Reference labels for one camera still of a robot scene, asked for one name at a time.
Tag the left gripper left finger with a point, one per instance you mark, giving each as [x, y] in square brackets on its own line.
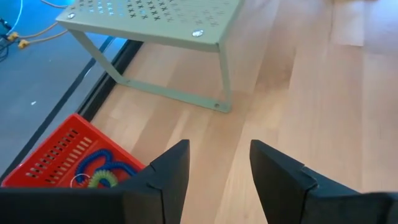
[168, 186]

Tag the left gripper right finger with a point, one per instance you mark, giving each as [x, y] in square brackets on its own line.
[280, 186]

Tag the green coil wristband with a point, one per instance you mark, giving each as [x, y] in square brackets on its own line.
[102, 177]

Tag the red plastic basket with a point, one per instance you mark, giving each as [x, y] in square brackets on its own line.
[46, 155]

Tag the green perforated metal shelf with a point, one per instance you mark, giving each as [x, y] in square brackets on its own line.
[155, 28]

